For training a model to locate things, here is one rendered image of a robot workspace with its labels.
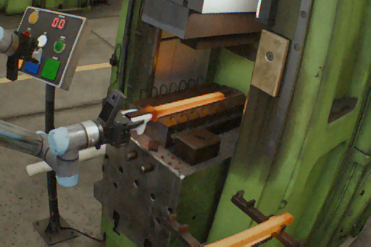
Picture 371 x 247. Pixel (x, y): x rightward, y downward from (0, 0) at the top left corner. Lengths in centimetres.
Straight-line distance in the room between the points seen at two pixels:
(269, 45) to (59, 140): 63
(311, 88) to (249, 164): 34
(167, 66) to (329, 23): 75
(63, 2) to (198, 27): 511
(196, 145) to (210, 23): 36
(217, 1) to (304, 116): 40
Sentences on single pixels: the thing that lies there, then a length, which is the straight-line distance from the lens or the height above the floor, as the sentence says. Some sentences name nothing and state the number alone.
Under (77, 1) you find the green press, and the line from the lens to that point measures 640.
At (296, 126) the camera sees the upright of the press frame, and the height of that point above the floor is 113.
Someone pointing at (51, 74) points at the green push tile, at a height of 100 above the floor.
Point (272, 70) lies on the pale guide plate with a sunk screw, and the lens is 125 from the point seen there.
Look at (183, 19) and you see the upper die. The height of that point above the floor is 133.
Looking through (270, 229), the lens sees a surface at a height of 101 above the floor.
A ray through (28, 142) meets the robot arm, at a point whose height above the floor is 96.
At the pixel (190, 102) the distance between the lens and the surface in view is 153.
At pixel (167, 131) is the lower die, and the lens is 141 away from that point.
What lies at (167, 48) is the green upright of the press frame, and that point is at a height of 112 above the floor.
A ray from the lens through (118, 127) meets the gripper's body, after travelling 133.
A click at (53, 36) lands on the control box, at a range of 172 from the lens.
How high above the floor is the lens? 166
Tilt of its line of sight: 26 degrees down
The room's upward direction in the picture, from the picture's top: 11 degrees clockwise
